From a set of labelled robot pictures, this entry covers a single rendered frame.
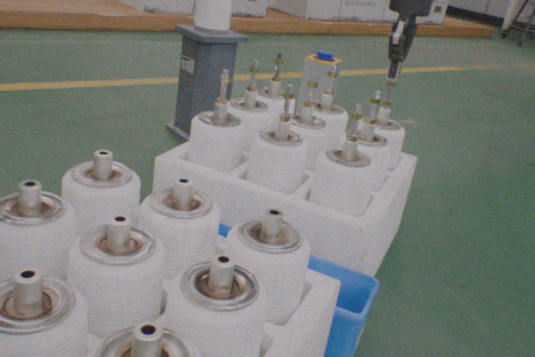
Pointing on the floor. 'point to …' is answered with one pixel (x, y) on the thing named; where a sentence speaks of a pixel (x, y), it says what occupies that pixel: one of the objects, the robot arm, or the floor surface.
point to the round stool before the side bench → (518, 16)
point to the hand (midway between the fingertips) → (394, 70)
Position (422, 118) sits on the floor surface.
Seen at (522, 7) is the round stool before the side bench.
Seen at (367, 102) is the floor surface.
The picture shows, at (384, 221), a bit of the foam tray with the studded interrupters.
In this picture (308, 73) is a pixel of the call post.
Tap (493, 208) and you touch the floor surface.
